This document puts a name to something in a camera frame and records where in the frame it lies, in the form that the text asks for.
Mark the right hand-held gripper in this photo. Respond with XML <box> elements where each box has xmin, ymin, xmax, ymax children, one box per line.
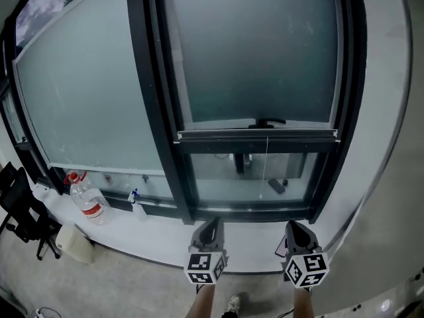
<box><xmin>284</xmin><ymin>220</ymin><xmax>331</xmax><ymax>290</ymax></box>

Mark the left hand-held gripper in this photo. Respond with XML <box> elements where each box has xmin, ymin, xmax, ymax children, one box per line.
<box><xmin>184</xmin><ymin>216</ymin><xmax>229</xmax><ymax>286</ymax></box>

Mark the black framed window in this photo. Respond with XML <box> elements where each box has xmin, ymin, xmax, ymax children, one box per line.
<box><xmin>0</xmin><ymin>0</ymin><xmax>368</xmax><ymax>225</ymax></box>

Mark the dark mesh window screen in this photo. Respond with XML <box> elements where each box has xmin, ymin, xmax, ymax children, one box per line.
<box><xmin>161</xmin><ymin>0</ymin><xmax>342</xmax><ymax>144</ymax></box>

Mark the person's right forearm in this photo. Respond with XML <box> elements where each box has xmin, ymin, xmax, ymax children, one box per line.
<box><xmin>292</xmin><ymin>286</ymin><xmax>314</xmax><ymax>318</ymax></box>

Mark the person's left forearm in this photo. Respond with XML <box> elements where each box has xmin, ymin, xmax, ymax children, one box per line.
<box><xmin>185</xmin><ymin>283</ymin><xmax>217</xmax><ymax>318</ymax></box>

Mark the white window sill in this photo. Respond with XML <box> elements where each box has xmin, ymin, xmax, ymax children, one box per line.
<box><xmin>32</xmin><ymin>183</ymin><xmax>334</xmax><ymax>275</ymax></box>

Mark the dark smartphone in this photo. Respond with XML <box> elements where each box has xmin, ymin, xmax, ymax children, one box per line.
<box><xmin>274</xmin><ymin>235</ymin><xmax>289</xmax><ymax>258</ymax></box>

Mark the black flat device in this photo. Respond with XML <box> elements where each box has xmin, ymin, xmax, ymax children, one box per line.
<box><xmin>267</xmin><ymin>178</ymin><xmax>286</xmax><ymax>195</ymax></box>

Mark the clear spray bottle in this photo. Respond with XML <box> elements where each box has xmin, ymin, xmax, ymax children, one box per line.
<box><xmin>127</xmin><ymin>187</ymin><xmax>148</xmax><ymax>223</ymax></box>

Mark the person's white shoe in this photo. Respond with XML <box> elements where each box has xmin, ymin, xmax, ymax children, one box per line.
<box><xmin>227</xmin><ymin>294</ymin><xmax>242</xmax><ymax>315</ymax></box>

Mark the large clear water bottle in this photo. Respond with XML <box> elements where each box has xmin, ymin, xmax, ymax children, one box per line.
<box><xmin>63</xmin><ymin>170</ymin><xmax>113</xmax><ymax>226</ymax></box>

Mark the white plastic bin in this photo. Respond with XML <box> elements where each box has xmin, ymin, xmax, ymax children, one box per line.
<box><xmin>54</xmin><ymin>224</ymin><xmax>96</xmax><ymax>265</ymax></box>

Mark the black office chair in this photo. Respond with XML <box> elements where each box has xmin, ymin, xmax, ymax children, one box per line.
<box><xmin>0</xmin><ymin>161</ymin><xmax>63</xmax><ymax>262</ymax></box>

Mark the white pull cord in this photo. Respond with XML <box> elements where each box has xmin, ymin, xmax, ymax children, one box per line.
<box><xmin>260</xmin><ymin>136</ymin><xmax>270</xmax><ymax>199</ymax></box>

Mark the black window handle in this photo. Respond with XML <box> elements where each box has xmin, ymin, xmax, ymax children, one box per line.
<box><xmin>248</xmin><ymin>118</ymin><xmax>287</xmax><ymax>130</ymax></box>

